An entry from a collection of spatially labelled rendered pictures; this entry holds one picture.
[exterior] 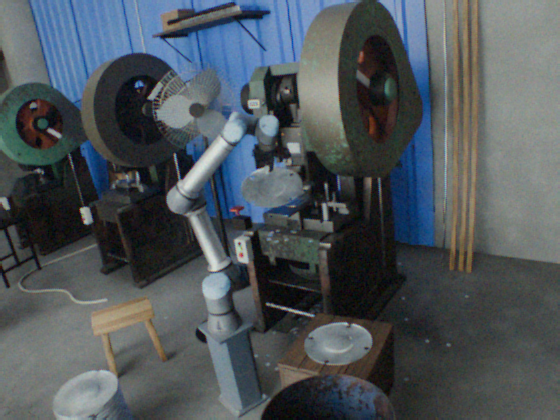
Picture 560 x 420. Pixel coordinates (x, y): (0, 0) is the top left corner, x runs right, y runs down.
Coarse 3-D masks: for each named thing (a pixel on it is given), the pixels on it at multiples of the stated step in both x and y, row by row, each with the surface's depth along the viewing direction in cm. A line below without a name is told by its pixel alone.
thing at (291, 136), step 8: (280, 128) 222; (288, 128) 219; (296, 128) 216; (288, 136) 221; (296, 136) 218; (288, 144) 223; (296, 144) 220; (296, 152) 222; (288, 160) 225; (296, 160) 224; (296, 168) 222; (304, 168) 222; (312, 168) 224; (320, 168) 231; (304, 176) 223; (312, 176) 225
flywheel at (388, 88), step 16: (368, 48) 194; (384, 48) 205; (368, 64) 196; (384, 64) 210; (368, 80) 185; (384, 80) 185; (368, 96) 189; (384, 96) 186; (368, 112) 199; (384, 112) 215; (384, 128) 216
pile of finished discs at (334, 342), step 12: (336, 324) 193; (348, 324) 192; (312, 336) 188; (324, 336) 186; (336, 336) 184; (348, 336) 183; (360, 336) 182; (312, 348) 179; (324, 348) 178; (336, 348) 176; (348, 348) 175; (360, 348) 174; (336, 360) 170; (348, 360) 168
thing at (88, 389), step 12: (96, 372) 186; (108, 372) 184; (72, 384) 179; (84, 384) 177; (96, 384) 176; (108, 384) 177; (60, 396) 172; (72, 396) 170; (84, 396) 170; (96, 396) 170; (108, 396) 169; (60, 408) 165; (72, 408) 164; (84, 408) 163; (96, 408) 163
